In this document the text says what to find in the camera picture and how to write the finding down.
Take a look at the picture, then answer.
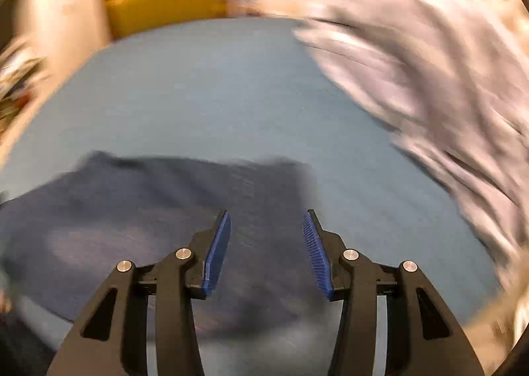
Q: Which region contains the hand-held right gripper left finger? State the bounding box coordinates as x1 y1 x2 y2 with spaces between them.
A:
46 210 232 376

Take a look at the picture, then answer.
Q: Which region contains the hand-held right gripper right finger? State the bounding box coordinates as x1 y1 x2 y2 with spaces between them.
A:
302 208 485 376

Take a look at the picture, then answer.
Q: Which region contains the dark blue towel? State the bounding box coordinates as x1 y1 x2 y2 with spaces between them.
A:
0 150 327 339

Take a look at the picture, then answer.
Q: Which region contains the light blue quilted bed cover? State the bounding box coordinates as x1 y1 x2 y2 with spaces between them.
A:
0 16 503 376

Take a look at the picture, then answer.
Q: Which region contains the pale crumpled cloth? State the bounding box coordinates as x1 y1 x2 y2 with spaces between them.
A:
293 0 529 290

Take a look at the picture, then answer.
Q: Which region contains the yellow padded chair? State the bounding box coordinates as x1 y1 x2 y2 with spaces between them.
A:
103 0 227 40

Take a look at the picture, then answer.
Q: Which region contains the blurred colourful clutter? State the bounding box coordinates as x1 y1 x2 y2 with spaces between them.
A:
0 37 46 141

